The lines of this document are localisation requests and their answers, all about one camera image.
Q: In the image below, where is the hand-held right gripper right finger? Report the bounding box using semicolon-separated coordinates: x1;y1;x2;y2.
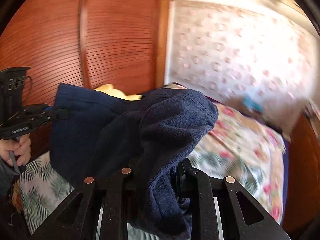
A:
175;158;290;240

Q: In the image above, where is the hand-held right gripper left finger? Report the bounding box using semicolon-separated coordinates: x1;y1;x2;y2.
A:
31;160;149;240

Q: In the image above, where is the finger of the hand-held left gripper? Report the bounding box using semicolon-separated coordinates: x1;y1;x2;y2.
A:
30;109;69;128
24;104;54;114

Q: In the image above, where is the navy blue printed t-shirt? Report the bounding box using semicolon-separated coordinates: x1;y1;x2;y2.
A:
49;83;219;239

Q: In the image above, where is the person's left hand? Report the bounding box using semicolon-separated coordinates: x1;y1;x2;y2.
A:
0;136;32;167

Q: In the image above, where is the yellow cloth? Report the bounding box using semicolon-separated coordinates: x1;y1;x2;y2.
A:
94;84;143;101

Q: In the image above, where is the floral bedspread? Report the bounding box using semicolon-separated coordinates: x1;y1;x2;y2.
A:
165;82;288;224

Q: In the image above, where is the palm leaf print sheet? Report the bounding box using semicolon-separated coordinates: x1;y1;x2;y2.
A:
19;150;253;240

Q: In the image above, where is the wooden slatted wardrobe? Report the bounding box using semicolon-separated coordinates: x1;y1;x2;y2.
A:
0;0;173;160

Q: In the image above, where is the teal box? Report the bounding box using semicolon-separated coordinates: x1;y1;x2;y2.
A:
242;95;263;113

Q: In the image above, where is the navy blue bed sheet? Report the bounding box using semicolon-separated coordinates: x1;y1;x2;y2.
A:
281;135;290;205

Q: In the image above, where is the wooden cabinet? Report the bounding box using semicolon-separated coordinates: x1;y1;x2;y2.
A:
282;102;320;233

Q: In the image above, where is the circle patterned sheer curtain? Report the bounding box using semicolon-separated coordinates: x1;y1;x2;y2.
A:
165;0;318;135

